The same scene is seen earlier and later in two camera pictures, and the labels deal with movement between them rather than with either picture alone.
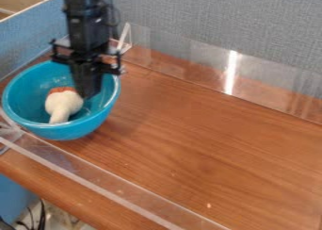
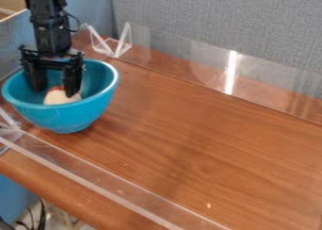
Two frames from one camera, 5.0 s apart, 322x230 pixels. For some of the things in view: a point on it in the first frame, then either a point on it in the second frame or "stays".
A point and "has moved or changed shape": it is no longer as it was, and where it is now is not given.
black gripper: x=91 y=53 -> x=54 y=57
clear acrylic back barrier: x=278 y=84 stays
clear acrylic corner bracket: x=123 y=43 stays
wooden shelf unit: x=15 y=0 stays
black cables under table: x=24 y=225 stays
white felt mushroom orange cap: x=63 y=102 has moved or changed shape
